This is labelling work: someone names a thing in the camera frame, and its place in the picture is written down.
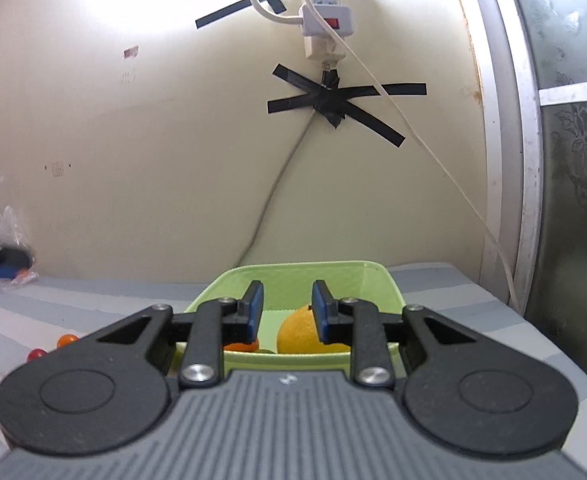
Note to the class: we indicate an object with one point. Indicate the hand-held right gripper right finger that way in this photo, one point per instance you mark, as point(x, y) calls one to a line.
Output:
point(320, 311)

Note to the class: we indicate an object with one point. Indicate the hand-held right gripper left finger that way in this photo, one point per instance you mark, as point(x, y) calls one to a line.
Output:
point(256, 311)

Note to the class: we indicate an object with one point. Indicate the light green plastic basket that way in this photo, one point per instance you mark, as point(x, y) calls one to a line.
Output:
point(298, 276)

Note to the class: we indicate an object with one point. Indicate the red cherry tomato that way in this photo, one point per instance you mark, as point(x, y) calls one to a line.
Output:
point(36, 355)

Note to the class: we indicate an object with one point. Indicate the yellow lemon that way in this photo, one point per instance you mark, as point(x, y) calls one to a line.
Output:
point(296, 334)

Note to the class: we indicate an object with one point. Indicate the orange tangerine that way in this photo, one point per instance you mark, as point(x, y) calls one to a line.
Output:
point(243, 346)

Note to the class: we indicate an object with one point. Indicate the blue striped bed sheet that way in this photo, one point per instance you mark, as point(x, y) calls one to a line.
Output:
point(88, 305)

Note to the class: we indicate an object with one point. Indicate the orange cherry tomato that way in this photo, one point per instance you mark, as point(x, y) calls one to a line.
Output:
point(67, 340)

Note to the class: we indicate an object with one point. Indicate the black tape cross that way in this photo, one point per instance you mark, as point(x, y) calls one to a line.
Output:
point(331, 100)

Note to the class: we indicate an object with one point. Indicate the clear plastic bag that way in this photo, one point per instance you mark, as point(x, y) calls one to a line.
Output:
point(1, 215)

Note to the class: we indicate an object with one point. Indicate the white power strip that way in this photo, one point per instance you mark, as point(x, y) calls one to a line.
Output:
point(323, 20)

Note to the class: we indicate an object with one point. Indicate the patterned glass window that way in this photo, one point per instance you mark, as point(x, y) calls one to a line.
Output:
point(568, 110)

